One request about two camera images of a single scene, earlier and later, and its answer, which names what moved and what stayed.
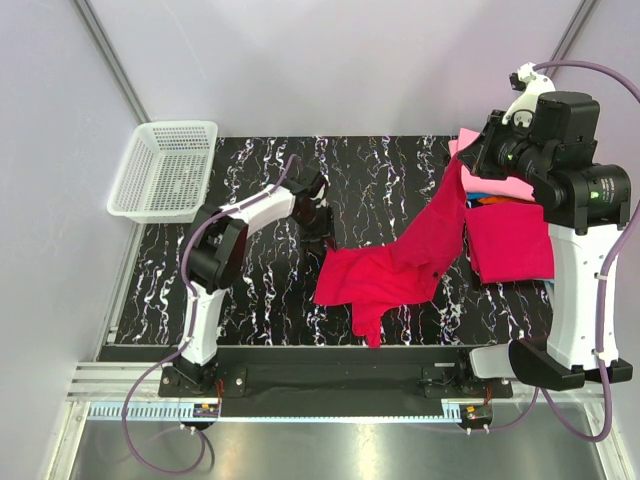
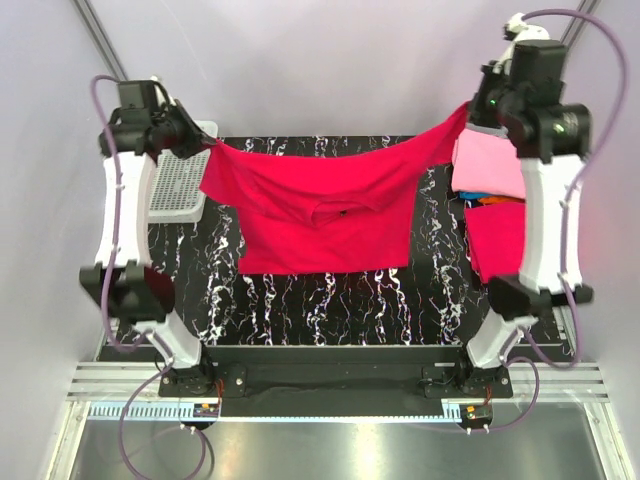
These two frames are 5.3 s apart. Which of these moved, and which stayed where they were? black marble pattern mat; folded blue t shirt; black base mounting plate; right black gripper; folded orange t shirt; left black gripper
Moved: left black gripper; right black gripper
Stayed: folded blue t shirt; black marble pattern mat; folded orange t shirt; black base mounting plate
